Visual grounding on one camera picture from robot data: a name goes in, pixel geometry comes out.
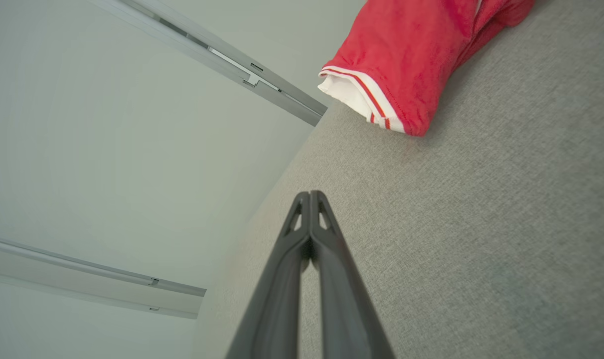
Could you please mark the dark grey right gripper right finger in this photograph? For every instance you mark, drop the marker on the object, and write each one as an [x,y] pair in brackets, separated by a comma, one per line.
[347,309]

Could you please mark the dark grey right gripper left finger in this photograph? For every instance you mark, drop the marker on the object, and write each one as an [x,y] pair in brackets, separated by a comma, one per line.
[277,299]

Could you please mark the red and white striped shirt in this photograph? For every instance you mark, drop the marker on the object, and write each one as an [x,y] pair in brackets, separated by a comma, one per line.
[411,55]

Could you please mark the grey metal partition post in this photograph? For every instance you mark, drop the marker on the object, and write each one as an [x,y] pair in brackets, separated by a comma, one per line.
[92,281]

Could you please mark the grey metal post with latch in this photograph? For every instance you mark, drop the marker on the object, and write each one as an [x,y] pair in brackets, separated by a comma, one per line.
[222,55]

